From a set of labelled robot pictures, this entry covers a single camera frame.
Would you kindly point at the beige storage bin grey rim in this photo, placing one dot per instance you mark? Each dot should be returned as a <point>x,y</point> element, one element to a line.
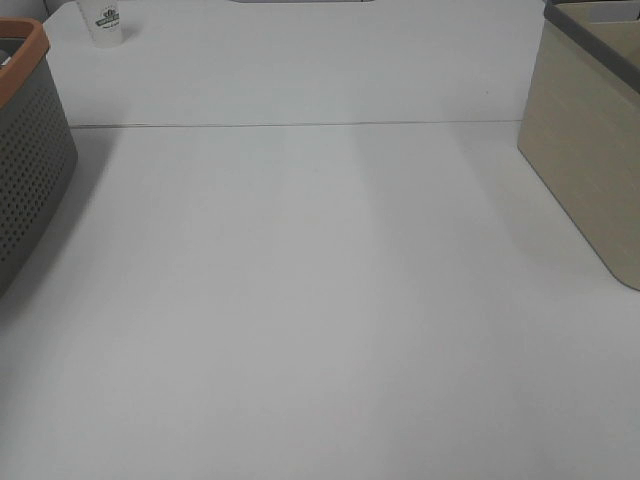
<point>580,127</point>

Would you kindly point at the grey perforated basket orange rim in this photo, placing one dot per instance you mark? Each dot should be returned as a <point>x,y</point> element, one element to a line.
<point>38,152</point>

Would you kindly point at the white paper cup green logo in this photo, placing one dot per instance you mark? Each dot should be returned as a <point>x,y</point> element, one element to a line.
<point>102,20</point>

